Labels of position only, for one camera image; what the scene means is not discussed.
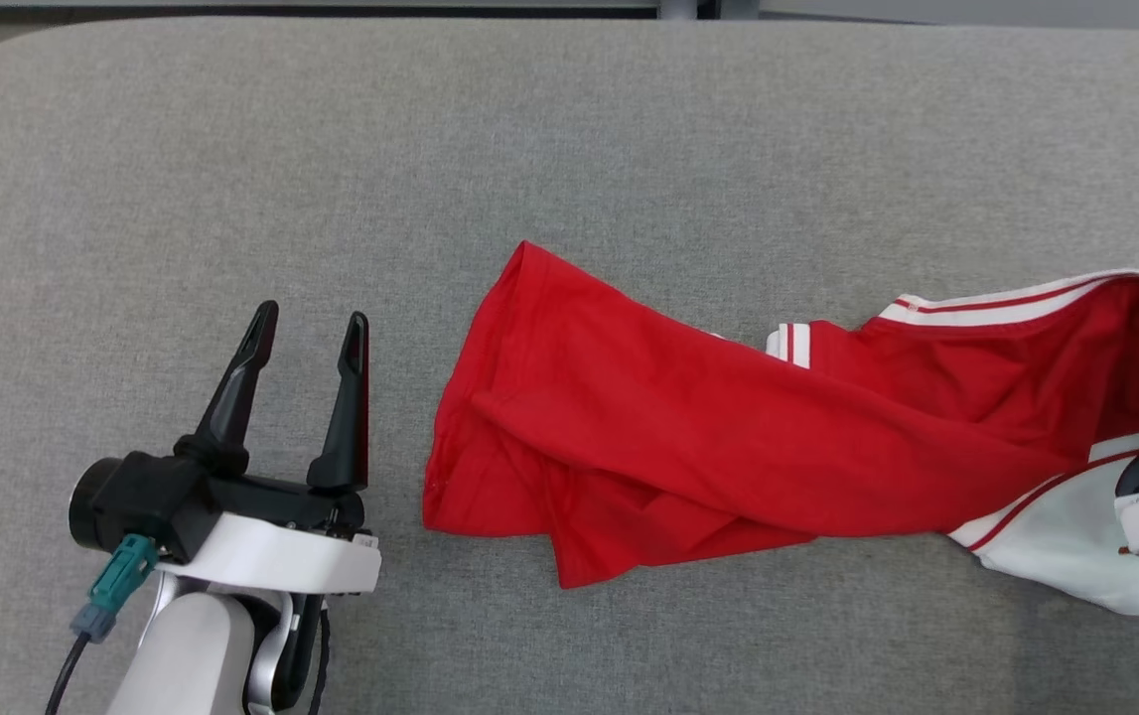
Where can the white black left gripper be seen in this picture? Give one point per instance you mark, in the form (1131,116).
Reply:
(281,556)

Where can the red shirt with white trim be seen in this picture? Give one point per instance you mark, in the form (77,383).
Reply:
(728,437)

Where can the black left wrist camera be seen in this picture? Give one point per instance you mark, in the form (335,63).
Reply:
(142,501)

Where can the grey wall baseboard strip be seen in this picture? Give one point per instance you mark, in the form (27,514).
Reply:
(281,12)

